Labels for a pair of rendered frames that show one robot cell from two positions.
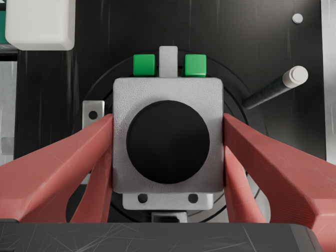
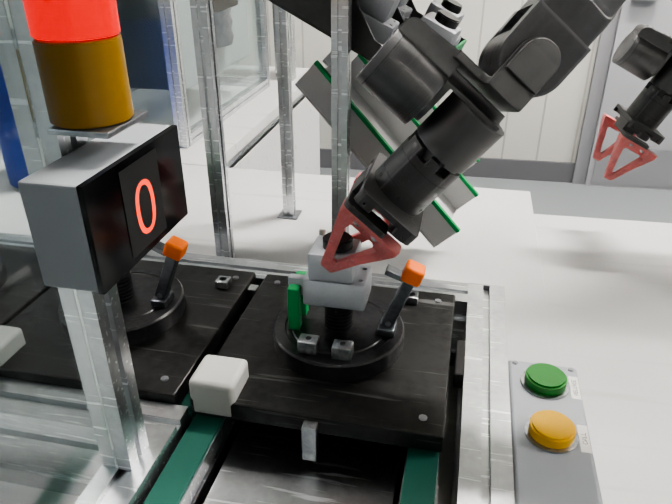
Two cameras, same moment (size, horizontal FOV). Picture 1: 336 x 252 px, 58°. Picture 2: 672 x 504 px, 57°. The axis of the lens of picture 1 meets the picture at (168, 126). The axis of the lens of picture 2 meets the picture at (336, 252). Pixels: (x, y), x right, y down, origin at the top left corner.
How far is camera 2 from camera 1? 0.56 m
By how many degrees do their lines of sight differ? 61
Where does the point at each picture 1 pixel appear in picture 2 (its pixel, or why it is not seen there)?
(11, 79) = (237, 473)
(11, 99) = (257, 476)
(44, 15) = (224, 365)
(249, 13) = (264, 298)
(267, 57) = not seen: hidden behind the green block
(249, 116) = not seen: hidden behind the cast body
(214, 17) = (260, 310)
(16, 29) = (227, 379)
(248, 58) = not seen: hidden behind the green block
